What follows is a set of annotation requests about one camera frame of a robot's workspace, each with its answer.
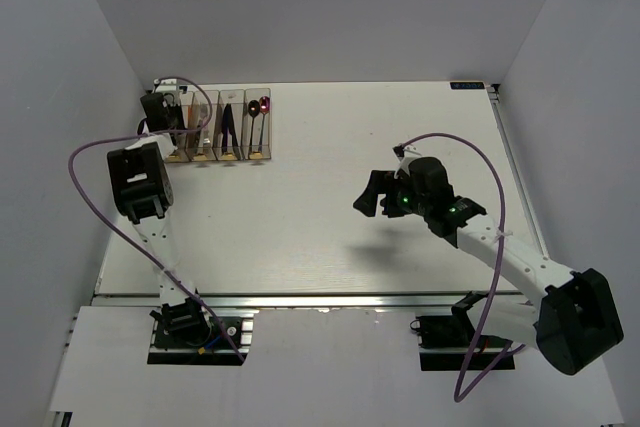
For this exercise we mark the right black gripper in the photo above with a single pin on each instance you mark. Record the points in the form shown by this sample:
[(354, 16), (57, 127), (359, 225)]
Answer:
[(381, 182)]

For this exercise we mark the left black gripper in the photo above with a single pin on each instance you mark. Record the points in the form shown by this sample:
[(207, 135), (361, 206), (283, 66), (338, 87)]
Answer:
[(178, 110)]

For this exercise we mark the pink handled fork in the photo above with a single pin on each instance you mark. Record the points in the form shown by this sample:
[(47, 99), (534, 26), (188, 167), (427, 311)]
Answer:
[(203, 136)]

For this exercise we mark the dark blue plastic knife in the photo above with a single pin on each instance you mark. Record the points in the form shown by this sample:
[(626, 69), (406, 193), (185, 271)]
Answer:
[(225, 133)]

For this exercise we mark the black plastic knife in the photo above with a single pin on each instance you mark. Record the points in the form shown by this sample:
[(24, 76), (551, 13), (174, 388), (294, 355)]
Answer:
[(231, 128)]

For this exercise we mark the black spoon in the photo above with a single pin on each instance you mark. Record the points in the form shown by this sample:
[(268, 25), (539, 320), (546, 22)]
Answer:
[(254, 110)]

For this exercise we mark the iridescent red spoon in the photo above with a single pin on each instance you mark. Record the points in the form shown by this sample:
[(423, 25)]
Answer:
[(265, 107)]

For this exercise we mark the silver fork dark handle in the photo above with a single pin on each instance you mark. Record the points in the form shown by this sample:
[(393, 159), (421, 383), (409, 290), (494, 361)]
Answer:
[(201, 117)]

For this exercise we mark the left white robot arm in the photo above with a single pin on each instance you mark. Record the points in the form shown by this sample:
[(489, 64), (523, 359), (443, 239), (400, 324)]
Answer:
[(143, 195)]

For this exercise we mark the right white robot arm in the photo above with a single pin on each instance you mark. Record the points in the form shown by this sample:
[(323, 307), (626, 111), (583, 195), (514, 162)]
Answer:
[(570, 317)]

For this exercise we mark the clear container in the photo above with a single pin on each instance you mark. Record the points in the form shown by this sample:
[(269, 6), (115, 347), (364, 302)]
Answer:
[(207, 154), (236, 99), (252, 153), (180, 140)]

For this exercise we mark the blue logo sticker right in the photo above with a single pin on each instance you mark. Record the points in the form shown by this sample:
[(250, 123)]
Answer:
[(467, 85)]

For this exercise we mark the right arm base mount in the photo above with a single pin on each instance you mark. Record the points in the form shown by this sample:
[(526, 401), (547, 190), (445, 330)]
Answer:
[(443, 341)]

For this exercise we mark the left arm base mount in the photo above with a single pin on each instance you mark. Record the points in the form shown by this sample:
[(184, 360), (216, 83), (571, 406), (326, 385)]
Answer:
[(186, 334)]

